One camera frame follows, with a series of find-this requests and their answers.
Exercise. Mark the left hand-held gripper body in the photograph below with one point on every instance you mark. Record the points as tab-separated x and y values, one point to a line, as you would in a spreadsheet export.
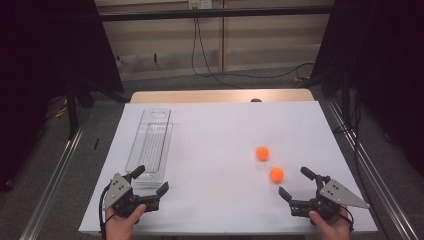
121	200

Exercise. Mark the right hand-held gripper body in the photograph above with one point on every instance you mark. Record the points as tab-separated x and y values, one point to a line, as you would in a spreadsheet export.
328	196

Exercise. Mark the orange ball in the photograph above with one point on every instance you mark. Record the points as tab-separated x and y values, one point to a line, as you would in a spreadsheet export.
262	153
276	174

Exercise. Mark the clear plastic container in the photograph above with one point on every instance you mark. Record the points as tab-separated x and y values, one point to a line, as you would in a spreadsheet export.
151	143

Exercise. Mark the person's left hand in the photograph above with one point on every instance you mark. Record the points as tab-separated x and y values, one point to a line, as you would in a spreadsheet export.
121	225

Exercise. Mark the person's right hand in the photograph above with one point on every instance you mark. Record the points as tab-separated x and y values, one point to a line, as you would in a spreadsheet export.
330	228

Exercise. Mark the white table sheet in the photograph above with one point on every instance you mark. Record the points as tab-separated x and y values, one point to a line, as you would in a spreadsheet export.
216	186

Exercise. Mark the black metal stand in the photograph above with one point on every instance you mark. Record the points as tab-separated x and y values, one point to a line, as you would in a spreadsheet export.
346	100

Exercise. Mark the black curtain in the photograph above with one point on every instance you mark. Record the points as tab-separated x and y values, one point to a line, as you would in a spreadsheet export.
383	66
40	66

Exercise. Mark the black horizontal bar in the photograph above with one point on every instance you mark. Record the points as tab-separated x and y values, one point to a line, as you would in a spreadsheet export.
216	13

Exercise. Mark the aluminium floor rail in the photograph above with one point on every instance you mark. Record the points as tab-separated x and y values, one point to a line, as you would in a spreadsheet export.
56	180
373	173

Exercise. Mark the white wall outlet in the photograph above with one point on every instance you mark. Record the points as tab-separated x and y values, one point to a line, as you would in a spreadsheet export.
200	4

